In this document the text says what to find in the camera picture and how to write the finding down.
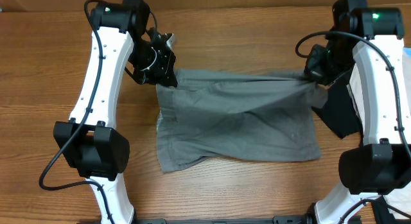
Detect grey shorts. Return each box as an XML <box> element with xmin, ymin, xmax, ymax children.
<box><xmin>156</xmin><ymin>69</ymin><xmax>328</xmax><ymax>173</ymax></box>

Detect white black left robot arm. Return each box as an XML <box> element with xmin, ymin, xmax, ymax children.
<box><xmin>53</xmin><ymin>0</ymin><xmax>177</xmax><ymax>223</ymax></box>

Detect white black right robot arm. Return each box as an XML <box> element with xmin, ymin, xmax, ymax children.
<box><xmin>299</xmin><ymin>0</ymin><xmax>410</xmax><ymax>223</ymax></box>

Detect black folded garment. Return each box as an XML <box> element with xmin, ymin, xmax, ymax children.
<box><xmin>311</xmin><ymin>77</ymin><xmax>396</xmax><ymax>223</ymax></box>

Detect light blue cloth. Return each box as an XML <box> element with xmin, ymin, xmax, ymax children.
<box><xmin>403</xmin><ymin>47</ymin><xmax>411</xmax><ymax>60</ymax></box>

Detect light beige folded shorts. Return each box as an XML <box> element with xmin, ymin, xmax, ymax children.
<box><xmin>349</xmin><ymin>59</ymin><xmax>410</xmax><ymax>214</ymax></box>

